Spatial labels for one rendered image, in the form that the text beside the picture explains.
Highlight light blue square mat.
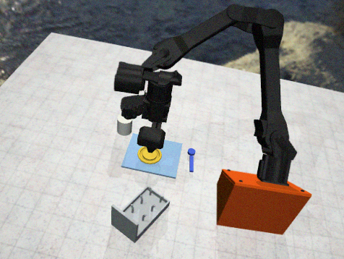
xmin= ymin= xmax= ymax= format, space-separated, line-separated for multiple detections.
xmin=121 ymin=133 xmax=182 ymax=179

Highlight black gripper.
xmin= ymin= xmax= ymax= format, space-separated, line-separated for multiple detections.
xmin=137 ymin=96 xmax=172 ymax=153

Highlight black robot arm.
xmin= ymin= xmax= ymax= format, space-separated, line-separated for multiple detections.
xmin=113 ymin=4 xmax=297 ymax=187

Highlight yellow plate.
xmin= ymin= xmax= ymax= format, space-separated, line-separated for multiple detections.
xmin=137 ymin=146 xmax=162 ymax=164

